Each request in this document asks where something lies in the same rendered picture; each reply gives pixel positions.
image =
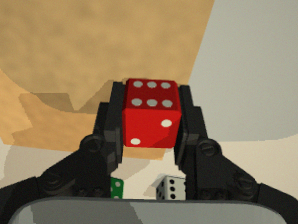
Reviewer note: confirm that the red die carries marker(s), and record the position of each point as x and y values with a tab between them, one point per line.
151	113

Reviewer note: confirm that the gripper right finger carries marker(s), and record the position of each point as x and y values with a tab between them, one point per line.
212	176

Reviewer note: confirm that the tan flat mat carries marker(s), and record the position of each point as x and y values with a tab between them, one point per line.
59	59

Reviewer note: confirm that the green die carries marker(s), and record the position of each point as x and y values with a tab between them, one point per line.
117	186

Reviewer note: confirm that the cream die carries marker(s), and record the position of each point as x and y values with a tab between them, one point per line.
171	188

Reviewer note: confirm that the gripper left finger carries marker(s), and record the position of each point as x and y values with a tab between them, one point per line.
87	168

